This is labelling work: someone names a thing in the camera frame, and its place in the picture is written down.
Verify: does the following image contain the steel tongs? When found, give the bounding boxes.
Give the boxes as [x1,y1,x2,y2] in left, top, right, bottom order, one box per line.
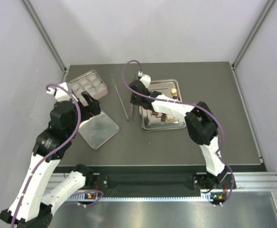
[114,84,134,122]

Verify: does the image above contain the white chocolate block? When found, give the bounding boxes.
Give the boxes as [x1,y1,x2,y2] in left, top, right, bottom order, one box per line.
[167,115,174,120]

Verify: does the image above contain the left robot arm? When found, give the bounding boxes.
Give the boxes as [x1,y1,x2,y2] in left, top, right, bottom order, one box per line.
[0,83,100,228]

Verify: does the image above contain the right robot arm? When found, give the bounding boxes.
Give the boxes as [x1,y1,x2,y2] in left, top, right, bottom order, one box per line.
[128,79,228,189]

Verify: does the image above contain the pink chocolate tin box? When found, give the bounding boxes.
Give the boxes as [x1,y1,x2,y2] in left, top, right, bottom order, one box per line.
[69,70,108,106]

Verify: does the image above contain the dark chocolate square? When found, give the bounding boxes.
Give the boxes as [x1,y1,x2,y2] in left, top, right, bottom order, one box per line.
[161,114,167,122]

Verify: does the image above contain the silver tin lid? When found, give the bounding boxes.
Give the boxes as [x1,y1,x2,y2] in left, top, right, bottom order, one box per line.
[78,110,120,150]

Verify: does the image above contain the steel serving tray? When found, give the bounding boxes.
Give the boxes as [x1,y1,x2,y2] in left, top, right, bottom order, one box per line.
[139,79,186,132]

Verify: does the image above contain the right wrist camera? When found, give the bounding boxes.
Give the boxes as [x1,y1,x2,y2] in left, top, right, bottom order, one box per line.
[138,71,151,88]

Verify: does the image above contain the grey slotted cable duct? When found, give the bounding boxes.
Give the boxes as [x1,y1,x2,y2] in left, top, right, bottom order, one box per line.
[63,191,213,203]

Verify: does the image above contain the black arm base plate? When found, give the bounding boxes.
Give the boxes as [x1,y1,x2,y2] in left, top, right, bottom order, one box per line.
[79,173,237,195]

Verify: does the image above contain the left aluminium corner post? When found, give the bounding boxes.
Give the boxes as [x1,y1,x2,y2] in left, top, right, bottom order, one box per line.
[20,0,67,73]

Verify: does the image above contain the aluminium corner post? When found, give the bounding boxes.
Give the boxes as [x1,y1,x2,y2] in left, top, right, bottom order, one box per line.
[20,0,67,73]
[231,0,276,71]

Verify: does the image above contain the aluminium frame rail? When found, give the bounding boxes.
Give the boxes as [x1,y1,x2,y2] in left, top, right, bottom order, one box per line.
[24,172,277,190]

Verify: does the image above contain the right aluminium corner post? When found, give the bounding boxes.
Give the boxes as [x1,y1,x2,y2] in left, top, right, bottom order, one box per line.
[231,0,276,71]

